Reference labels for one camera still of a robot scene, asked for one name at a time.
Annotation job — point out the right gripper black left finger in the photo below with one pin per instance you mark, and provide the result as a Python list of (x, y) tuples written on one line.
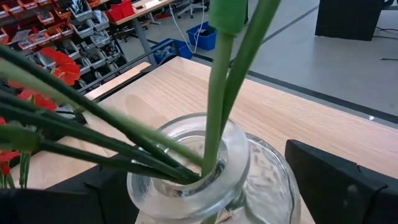
[(62, 208)]

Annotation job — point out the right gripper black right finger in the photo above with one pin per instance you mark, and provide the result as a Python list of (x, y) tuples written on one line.
[(335, 199)]

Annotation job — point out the large diamond-pattern glass vase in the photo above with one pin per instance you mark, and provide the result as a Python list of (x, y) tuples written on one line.
[(267, 186)]

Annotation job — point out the pink artificial flower bunch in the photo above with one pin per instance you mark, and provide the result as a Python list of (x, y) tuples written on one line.
[(77, 100)]

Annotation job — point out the red artificial flower bunch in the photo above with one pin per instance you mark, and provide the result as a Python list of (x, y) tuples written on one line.
[(66, 70)]

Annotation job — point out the blue artificial flower green stem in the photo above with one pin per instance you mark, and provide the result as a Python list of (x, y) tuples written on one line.
[(217, 93)]

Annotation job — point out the pink tulip bouquet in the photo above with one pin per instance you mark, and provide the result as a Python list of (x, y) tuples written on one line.
[(248, 53)]

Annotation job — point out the black cabinet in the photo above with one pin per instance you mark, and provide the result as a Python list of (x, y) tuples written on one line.
[(348, 18)]

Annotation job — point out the parts bin rack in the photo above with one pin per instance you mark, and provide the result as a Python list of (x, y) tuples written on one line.
[(81, 28)]

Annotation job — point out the blue plastic bin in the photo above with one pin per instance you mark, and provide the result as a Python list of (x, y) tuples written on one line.
[(183, 49), (205, 40)]

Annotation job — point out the red boxes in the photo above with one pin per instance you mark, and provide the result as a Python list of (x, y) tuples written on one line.
[(119, 11)]

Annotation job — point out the desk with wooden top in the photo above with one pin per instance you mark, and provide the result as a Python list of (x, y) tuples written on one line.
[(136, 15)]

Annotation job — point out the office chair base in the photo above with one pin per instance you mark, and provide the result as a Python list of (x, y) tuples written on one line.
[(192, 7)]

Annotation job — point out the black table edge rail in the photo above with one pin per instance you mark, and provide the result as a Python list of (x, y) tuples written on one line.
[(130, 65)]

